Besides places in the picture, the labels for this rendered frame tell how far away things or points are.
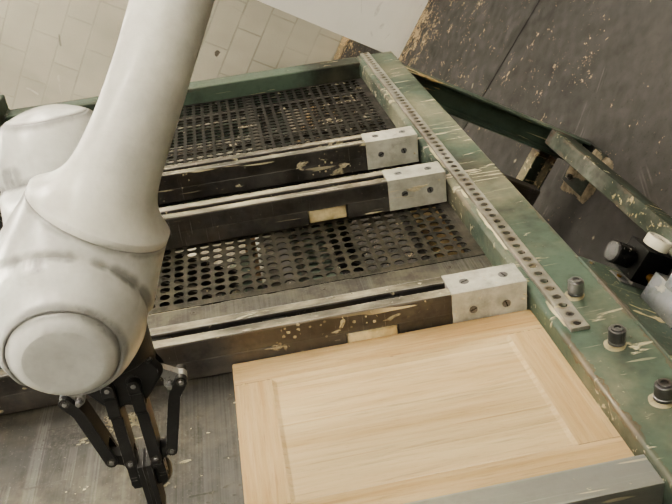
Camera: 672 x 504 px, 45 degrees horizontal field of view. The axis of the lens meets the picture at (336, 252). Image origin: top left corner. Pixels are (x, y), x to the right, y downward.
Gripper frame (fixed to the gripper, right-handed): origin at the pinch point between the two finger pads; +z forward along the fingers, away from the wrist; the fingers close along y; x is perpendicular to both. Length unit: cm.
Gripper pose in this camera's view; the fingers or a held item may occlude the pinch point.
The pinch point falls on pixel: (151, 481)
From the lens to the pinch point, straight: 93.0
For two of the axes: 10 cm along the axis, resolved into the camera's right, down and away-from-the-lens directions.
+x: -1.6, -4.6, 8.8
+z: 1.1, 8.7, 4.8
